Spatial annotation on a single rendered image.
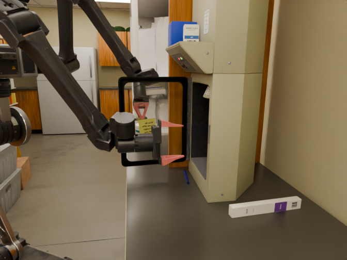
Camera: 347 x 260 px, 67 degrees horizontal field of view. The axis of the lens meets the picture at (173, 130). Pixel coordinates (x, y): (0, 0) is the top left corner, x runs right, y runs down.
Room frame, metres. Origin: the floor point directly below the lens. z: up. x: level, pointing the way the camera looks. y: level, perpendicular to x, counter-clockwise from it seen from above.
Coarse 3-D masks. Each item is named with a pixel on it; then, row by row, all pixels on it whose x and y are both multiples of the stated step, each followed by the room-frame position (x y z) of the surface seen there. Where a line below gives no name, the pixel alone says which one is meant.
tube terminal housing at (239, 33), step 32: (224, 0) 0.89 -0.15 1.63; (256, 0) 0.95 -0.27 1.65; (224, 32) 0.89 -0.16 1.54; (256, 32) 0.97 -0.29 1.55; (224, 64) 0.89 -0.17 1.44; (256, 64) 0.99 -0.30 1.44; (224, 96) 0.89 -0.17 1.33; (256, 96) 1.02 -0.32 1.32; (224, 128) 0.89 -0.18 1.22; (256, 128) 1.05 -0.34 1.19; (224, 160) 0.89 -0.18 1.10; (224, 192) 0.89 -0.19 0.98
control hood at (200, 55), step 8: (168, 48) 1.09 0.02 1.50; (176, 48) 0.95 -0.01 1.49; (184, 48) 0.87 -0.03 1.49; (192, 48) 0.87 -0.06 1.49; (200, 48) 0.87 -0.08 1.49; (208, 48) 0.88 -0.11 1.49; (184, 56) 0.94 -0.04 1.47; (192, 56) 0.87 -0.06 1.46; (200, 56) 0.87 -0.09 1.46; (208, 56) 0.88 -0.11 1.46; (192, 64) 0.94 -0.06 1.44; (200, 64) 0.88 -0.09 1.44; (208, 64) 0.88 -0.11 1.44; (200, 72) 0.93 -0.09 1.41; (208, 72) 0.88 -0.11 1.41
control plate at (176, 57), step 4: (172, 56) 1.14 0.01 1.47; (176, 56) 1.07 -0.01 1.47; (180, 56) 1.00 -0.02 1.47; (176, 60) 1.15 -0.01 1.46; (180, 60) 1.06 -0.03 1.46; (184, 60) 0.99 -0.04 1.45; (180, 64) 1.14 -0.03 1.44; (184, 64) 1.06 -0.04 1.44; (188, 64) 0.99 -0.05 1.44; (184, 68) 1.13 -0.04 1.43; (188, 68) 1.05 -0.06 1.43; (192, 68) 0.99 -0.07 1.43
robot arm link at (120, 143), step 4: (116, 136) 0.74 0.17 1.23; (116, 140) 0.76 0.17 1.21; (120, 140) 0.75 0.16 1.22; (124, 140) 0.75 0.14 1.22; (128, 140) 0.75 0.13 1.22; (132, 140) 0.75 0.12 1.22; (116, 144) 0.76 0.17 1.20; (120, 144) 0.74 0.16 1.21; (124, 144) 0.74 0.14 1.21; (128, 144) 0.75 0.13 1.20; (132, 144) 0.75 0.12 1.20; (136, 144) 0.76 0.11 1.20; (116, 148) 0.77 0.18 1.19; (120, 148) 0.74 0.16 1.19; (124, 148) 0.74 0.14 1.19; (128, 148) 0.75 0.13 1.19; (132, 148) 0.75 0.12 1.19; (120, 152) 0.75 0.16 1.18; (124, 152) 0.76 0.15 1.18; (128, 152) 0.76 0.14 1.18; (132, 152) 0.76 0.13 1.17
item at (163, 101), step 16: (128, 96) 1.11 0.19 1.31; (144, 96) 1.13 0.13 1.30; (160, 96) 1.15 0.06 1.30; (176, 96) 1.17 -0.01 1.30; (144, 112) 1.13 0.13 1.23; (160, 112) 1.15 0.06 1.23; (176, 112) 1.17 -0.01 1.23; (144, 128) 1.13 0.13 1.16; (176, 128) 1.17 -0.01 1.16; (160, 144) 1.15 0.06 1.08; (176, 144) 1.17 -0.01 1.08
